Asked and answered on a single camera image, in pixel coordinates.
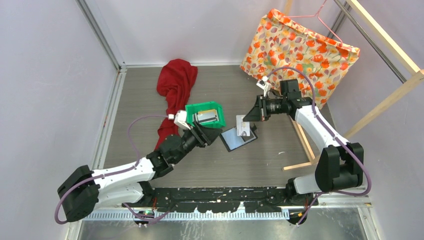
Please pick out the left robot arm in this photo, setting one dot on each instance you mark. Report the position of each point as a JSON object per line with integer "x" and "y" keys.
{"x": 86, "y": 190}

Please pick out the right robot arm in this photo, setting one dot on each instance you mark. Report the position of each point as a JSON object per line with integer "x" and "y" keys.
{"x": 339, "y": 164}

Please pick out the wooden frame rack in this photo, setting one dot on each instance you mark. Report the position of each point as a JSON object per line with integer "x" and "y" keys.
{"x": 380, "y": 102}

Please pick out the red cloth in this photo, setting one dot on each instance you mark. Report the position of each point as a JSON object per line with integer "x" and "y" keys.
{"x": 175, "y": 83}

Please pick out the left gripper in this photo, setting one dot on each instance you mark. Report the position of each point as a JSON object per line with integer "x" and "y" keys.
{"x": 204, "y": 136}

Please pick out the floral fabric bag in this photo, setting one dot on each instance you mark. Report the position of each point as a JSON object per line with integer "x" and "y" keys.
{"x": 318, "y": 63}

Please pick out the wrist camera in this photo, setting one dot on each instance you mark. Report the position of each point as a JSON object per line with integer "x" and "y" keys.
{"x": 264, "y": 85}
{"x": 180, "y": 119}

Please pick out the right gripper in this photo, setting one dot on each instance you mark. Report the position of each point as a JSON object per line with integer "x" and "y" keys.
{"x": 259, "y": 113}

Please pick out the striped white credit card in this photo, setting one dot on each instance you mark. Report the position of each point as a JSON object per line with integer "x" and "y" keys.
{"x": 206, "y": 116}

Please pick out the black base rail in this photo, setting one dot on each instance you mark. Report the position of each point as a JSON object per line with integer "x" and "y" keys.
{"x": 264, "y": 199}

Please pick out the green plastic bin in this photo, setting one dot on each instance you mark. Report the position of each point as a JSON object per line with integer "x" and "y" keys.
{"x": 191, "y": 109}

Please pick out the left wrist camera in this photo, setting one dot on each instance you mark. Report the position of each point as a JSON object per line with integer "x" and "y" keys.
{"x": 180, "y": 119}

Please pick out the black card holder wallet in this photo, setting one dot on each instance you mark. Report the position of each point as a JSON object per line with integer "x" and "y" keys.
{"x": 232, "y": 141}

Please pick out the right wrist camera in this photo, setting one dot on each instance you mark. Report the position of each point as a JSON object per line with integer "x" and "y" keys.
{"x": 264, "y": 85}

